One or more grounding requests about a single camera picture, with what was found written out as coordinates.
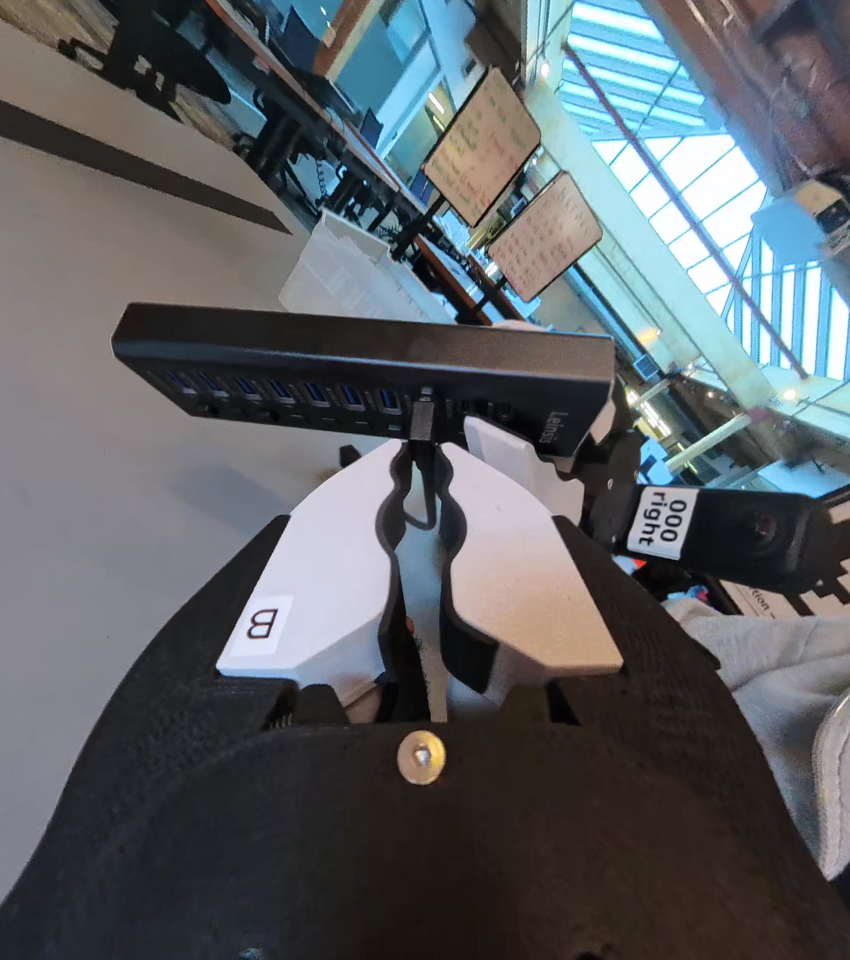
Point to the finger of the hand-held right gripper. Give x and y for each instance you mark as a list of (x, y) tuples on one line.
[(603, 424), (522, 465)]

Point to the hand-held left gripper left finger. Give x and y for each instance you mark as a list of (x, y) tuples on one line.
[(320, 570)]

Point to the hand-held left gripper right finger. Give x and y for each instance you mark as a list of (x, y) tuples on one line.
[(530, 592)]

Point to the black usb hub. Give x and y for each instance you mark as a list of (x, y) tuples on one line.
[(320, 341)]

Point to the clear plastic bin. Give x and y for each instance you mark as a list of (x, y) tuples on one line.
[(350, 277)]

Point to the whiteboard with handwriting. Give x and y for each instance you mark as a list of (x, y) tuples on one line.
[(481, 146), (545, 236)]

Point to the white ceiling device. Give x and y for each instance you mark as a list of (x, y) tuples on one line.
[(807, 217)]

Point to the black office chair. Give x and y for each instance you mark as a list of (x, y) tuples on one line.
[(147, 67)]

